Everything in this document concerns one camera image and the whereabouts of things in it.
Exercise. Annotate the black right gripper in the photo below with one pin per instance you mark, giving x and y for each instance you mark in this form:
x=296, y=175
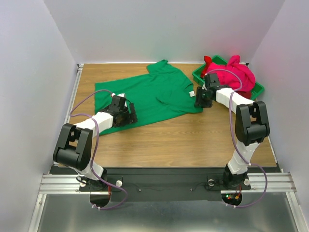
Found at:
x=199, y=97

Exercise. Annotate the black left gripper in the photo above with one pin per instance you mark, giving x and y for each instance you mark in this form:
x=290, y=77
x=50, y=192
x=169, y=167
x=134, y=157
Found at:
x=131, y=118

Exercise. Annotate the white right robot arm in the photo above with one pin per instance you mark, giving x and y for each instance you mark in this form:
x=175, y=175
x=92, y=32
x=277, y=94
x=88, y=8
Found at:
x=249, y=125

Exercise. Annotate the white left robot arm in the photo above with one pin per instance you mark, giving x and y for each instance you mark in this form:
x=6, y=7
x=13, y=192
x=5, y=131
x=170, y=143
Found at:
x=74, y=145

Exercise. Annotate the green plastic bin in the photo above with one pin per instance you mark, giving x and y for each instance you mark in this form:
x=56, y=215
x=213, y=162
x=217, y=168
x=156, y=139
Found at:
x=256, y=91

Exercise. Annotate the pink t shirt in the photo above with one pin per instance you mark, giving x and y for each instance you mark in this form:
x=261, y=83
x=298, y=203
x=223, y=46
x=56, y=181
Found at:
x=233, y=74

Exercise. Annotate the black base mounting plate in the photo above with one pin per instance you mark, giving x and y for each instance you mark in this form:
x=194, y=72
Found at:
x=169, y=184

